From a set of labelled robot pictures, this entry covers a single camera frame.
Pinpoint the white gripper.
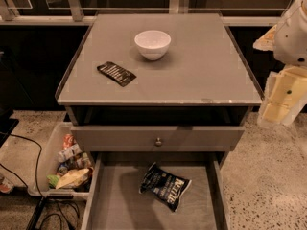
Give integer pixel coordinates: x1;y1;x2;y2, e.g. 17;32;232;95
253;25;307;127

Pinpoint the blue kettle chip bag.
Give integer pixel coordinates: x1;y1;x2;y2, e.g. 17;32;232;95
139;162;192;212

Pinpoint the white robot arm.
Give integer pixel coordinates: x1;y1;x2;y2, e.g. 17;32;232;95
253;0;307;128

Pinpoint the grey drawer cabinet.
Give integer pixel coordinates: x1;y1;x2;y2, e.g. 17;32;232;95
55;12;266;230

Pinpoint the round metal drawer knob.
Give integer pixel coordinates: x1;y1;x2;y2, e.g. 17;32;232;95
154;137;163;147

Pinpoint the closed grey top drawer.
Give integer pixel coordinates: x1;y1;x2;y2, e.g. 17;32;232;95
71;126;244;152

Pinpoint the open grey middle drawer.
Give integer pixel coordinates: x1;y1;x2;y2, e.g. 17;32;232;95
81;152;231;230

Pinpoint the yellow snack bag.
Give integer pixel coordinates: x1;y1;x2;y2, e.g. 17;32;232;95
56;169;90;189

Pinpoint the white ceramic bowl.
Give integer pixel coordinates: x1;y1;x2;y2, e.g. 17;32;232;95
134;30;172;60

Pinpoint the black snack packet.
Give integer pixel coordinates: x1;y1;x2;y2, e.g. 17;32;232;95
97;61;136;87

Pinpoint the white snack box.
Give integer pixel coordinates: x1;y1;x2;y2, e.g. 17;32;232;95
58;144;82;163

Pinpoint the clear plastic storage bin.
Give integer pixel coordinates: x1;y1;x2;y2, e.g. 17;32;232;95
28;122;89;200

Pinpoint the green snack packet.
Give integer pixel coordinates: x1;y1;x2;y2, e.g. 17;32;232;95
47;175;60;189

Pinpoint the black equipment at left edge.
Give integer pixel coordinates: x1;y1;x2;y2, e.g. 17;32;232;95
0;103;19;147

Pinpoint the red white object on floor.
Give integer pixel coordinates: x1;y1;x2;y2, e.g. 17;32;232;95
0;174;14;194

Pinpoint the metal window railing frame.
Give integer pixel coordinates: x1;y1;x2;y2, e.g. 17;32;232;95
0;0;295;27

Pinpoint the black power cable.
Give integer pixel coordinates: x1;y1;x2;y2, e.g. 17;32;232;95
0;133;81;230

